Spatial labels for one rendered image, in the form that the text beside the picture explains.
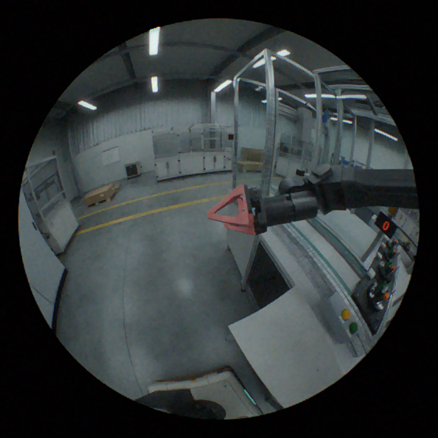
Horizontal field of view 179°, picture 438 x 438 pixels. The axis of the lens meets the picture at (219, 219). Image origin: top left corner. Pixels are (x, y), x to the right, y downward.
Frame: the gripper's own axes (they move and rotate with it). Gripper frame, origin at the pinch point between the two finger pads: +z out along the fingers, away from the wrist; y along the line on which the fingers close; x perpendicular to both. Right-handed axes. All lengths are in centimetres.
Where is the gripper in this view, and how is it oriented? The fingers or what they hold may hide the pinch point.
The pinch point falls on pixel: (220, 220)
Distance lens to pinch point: 27.1
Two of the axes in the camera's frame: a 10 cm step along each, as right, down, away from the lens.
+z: -9.3, 1.7, 3.1
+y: -3.5, -2.3, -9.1
